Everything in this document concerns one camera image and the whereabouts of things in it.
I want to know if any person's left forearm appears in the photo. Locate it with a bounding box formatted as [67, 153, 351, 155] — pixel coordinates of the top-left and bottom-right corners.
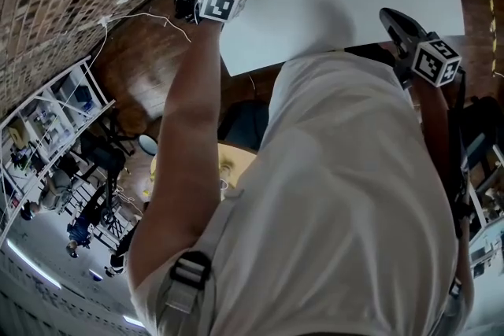
[151, 16, 226, 186]

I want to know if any round yellow stool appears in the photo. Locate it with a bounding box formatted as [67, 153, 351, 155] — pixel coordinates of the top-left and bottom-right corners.
[149, 141, 259, 205]

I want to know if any black chair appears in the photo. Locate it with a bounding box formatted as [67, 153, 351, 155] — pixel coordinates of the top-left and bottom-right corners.
[217, 100, 271, 153]

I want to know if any white cable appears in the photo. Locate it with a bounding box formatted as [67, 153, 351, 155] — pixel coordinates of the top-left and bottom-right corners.
[58, 11, 193, 111]

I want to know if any grey shoulder strap with buckle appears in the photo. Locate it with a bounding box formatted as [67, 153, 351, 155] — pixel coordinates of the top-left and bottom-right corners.
[155, 187, 245, 336]

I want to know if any yellow black striped tape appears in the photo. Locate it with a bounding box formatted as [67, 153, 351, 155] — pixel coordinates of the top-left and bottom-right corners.
[484, 0, 500, 76]

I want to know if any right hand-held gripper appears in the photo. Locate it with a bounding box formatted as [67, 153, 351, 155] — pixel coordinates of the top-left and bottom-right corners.
[379, 7, 463, 90]

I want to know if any person's white shirt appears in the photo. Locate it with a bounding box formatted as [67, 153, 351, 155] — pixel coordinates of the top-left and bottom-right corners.
[126, 50, 476, 336]

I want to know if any white metal shelf rack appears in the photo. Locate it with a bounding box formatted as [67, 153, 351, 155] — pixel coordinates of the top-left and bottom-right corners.
[0, 54, 117, 217]

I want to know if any black tripod stand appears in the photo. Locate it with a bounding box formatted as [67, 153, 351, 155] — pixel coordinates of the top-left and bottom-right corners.
[80, 117, 137, 233]

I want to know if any person's right forearm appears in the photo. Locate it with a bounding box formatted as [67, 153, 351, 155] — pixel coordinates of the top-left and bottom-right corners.
[416, 79, 454, 131]

